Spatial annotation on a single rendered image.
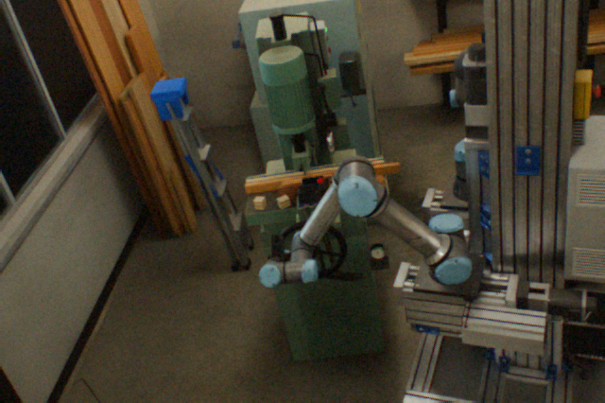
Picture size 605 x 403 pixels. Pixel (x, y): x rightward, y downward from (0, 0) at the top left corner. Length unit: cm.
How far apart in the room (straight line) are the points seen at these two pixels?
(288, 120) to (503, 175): 85
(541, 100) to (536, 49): 17
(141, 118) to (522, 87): 243
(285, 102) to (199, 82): 280
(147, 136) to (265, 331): 135
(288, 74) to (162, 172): 180
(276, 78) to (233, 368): 153
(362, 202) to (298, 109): 71
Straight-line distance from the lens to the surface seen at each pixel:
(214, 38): 518
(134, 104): 398
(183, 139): 352
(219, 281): 394
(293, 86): 259
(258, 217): 280
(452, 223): 233
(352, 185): 201
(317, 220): 228
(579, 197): 233
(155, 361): 363
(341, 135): 295
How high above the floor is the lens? 248
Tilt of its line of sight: 32 degrees down
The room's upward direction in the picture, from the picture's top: 12 degrees counter-clockwise
